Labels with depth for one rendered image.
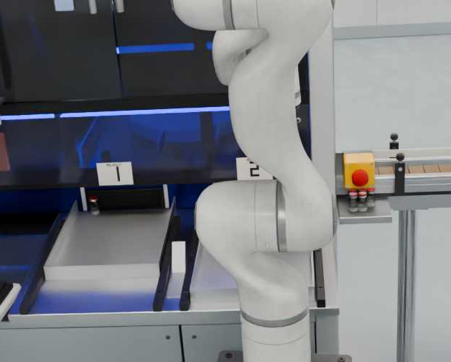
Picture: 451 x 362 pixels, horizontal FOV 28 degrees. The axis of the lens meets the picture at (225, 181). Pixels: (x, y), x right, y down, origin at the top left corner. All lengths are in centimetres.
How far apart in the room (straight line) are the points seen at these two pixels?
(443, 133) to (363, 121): 48
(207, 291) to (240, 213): 49
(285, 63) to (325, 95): 82
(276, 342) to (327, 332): 86
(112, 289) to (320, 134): 60
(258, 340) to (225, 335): 86
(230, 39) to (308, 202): 37
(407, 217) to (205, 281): 66
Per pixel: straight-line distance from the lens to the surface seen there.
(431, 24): 688
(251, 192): 145
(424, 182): 233
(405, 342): 261
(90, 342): 247
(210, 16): 126
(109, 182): 222
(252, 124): 134
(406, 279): 250
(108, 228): 226
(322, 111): 211
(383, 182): 231
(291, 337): 155
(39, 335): 249
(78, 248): 218
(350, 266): 376
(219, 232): 144
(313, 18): 126
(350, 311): 348
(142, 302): 194
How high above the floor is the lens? 190
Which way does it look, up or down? 25 degrees down
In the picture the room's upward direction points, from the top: 4 degrees counter-clockwise
